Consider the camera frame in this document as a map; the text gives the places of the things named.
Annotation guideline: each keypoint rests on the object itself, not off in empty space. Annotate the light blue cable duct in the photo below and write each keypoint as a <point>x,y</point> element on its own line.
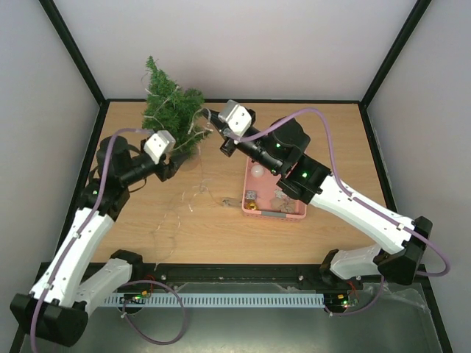
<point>232,300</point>

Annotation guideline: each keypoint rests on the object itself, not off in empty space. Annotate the pink perforated plastic basket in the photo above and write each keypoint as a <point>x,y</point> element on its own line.
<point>265,187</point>

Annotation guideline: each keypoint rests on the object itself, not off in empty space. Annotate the silver glitter gift ornament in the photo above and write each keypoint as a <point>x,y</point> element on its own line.
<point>250,195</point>

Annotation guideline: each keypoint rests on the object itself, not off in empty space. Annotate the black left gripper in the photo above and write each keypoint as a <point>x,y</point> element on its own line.
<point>171,169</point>

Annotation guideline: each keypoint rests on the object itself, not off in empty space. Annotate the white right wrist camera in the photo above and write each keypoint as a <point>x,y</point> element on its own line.
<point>236,117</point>

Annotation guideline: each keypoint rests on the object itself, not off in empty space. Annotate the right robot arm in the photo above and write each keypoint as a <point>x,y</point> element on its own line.
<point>399,241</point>

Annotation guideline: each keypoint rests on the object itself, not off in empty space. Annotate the small green christmas tree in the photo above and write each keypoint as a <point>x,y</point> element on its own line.
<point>173,108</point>

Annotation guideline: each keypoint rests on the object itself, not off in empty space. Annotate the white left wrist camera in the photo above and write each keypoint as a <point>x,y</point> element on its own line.
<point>159,144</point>

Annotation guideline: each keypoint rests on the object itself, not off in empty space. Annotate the round wooden tree base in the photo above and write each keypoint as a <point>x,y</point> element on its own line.
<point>195,160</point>

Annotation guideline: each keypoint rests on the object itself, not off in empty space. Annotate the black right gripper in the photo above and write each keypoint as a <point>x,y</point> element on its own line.
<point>225,137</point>

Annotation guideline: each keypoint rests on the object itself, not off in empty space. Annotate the black aluminium mounting rail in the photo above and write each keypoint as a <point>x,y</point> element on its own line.
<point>304,277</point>

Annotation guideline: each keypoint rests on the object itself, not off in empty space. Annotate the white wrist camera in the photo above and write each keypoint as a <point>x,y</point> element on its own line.
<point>236,117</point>
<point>159,144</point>

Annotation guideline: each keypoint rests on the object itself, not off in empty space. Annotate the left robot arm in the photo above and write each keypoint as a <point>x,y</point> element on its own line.
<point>60,303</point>

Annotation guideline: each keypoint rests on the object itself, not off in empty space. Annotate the white ball ornament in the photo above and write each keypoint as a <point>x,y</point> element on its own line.
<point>257,171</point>

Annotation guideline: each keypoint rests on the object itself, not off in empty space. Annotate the clear plastic battery box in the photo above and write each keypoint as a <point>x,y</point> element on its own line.
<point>232,202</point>

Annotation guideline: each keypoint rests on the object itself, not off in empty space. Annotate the silver star ornament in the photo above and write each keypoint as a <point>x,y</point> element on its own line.
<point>279,193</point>

